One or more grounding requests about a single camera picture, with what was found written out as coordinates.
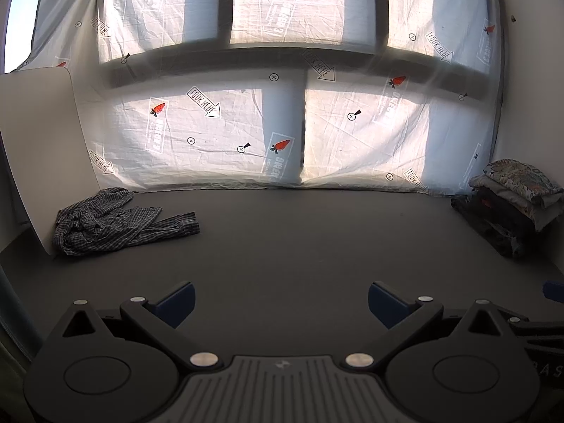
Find dark folded pants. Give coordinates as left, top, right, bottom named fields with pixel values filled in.
left=450, top=197, right=542, bottom=260

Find white board panel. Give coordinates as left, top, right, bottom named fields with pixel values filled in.
left=0, top=67, right=106, bottom=260

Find blue plaid shirt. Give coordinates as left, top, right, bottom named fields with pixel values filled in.
left=54, top=187, right=201, bottom=257

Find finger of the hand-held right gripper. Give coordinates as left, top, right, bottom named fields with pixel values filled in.
left=507, top=280, right=564, bottom=349

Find black garment with red label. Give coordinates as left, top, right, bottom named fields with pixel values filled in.
left=476, top=187, right=536, bottom=230

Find floral folded garment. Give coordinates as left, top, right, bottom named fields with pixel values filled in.
left=482, top=159, right=564, bottom=206

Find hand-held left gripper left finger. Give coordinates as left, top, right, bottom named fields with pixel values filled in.
left=62, top=281, right=223, bottom=373

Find white printed sheet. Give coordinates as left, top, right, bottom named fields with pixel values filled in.
left=15, top=0, right=505, bottom=197

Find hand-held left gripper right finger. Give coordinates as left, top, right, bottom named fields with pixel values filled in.
left=341, top=281, right=507, bottom=373

